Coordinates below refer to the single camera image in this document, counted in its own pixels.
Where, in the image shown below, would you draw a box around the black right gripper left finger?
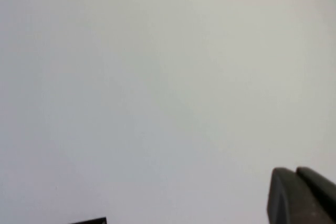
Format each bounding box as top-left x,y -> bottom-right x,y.
68,217 -> 108,224

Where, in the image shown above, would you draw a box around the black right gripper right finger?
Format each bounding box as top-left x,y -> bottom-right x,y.
266,166 -> 336,224

